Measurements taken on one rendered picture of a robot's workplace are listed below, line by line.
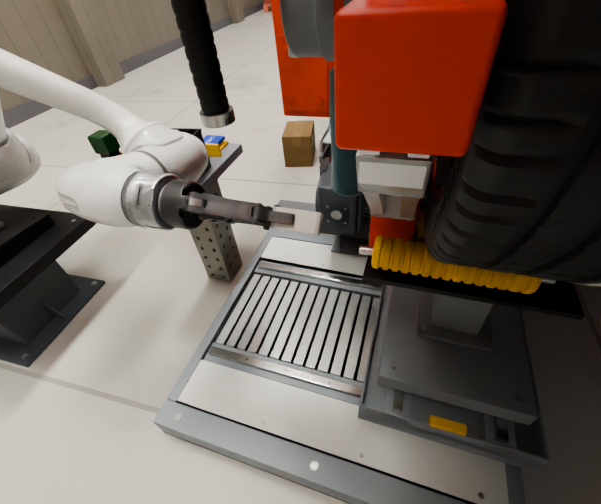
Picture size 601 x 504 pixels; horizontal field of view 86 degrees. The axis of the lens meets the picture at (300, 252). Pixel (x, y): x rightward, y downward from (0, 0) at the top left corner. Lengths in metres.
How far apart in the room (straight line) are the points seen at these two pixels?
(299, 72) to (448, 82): 0.89
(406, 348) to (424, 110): 0.66
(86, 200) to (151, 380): 0.68
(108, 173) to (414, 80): 0.48
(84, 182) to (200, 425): 0.62
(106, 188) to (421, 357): 0.69
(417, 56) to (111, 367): 1.17
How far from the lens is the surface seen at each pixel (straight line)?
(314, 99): 1.07
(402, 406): 0.79
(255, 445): 0.88
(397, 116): 0.19
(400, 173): 0.31
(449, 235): 0.33
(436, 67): 0.19
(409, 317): 0.85
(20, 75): 0.75
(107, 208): 0.57
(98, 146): 0.83
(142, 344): 1.23
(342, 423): 0.88
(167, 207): 0.51
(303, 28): 0.51
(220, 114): 0.45
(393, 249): 0.55
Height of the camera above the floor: 0.91
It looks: 43 degrees down
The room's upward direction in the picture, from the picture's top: 7 degrees counter-clockwise
